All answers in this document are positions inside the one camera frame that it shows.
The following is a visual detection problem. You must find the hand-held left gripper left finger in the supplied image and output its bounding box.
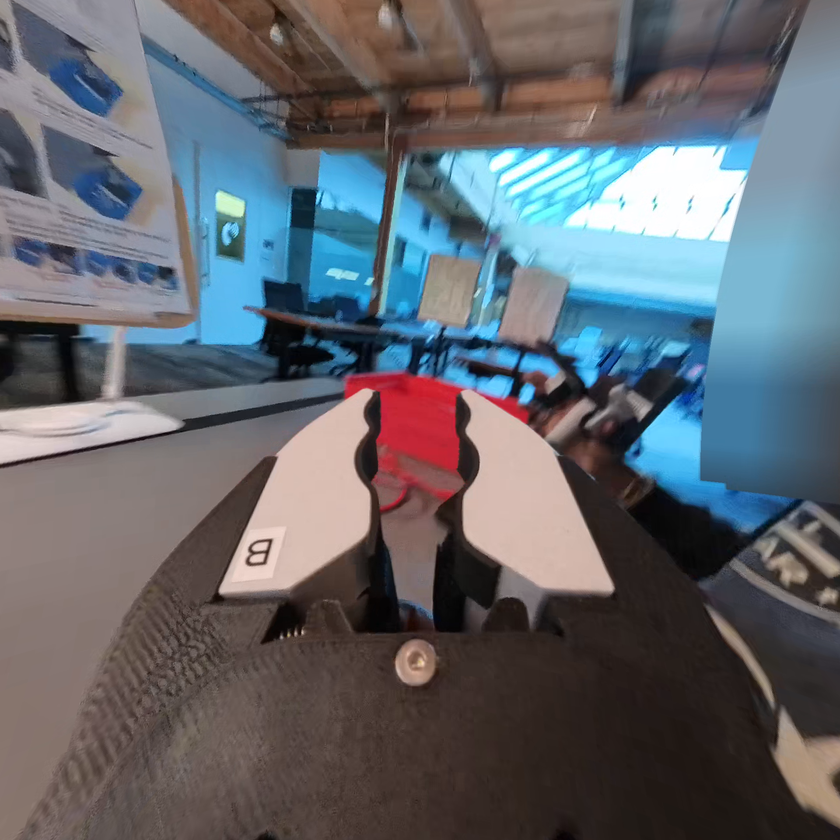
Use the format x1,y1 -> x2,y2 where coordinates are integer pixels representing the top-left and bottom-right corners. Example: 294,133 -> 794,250
217,387 -> 395,624

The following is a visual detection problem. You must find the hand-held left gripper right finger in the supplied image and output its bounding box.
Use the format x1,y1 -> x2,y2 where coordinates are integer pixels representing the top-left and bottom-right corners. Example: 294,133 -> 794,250
436,389 -> 616,627

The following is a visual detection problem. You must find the red plastic bin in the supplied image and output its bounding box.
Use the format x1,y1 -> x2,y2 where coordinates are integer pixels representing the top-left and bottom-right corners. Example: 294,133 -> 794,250
344,373 -> 531,500

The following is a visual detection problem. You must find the person's right hand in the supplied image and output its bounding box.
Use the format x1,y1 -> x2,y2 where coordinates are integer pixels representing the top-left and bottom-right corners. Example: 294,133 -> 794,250
576,428 -> 643,501

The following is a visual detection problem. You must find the whiteboard with list of times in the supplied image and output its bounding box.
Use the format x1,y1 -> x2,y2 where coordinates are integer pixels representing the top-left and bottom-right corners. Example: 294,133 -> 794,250
500,265 -> 571,347

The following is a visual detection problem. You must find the whiteboard with table of plans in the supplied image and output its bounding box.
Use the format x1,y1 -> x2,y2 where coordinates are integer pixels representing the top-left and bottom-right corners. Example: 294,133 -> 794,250
419,255 -> 484,327

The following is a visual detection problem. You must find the black office chair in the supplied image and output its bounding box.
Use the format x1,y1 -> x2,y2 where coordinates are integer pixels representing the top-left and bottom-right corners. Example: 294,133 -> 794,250
261,279 -> 337,383

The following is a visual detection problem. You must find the long wooden desk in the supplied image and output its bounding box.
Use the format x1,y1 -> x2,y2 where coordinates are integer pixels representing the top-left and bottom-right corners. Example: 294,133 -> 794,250
244,305 -> 460,370

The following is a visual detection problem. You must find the person's dark printed shirt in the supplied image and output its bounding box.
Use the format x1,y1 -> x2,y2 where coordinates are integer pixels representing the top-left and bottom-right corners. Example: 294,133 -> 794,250
696,499 -> 840,840

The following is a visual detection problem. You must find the white poster stand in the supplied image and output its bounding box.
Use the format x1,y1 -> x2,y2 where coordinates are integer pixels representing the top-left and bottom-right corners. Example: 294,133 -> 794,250
0,325 -> 186,464

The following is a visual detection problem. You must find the instruction poster board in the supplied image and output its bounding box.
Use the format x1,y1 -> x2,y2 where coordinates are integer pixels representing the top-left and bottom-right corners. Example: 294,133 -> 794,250
0,0 -> 202,329

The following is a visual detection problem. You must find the wooden support post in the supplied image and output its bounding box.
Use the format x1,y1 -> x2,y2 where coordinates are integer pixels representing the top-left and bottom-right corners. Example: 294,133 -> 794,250
369,131 -> 409,317

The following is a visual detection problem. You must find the yellow framed wall sign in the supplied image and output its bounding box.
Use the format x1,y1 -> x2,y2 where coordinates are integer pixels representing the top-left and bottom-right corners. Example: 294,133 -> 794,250
214,189 -> 248,263

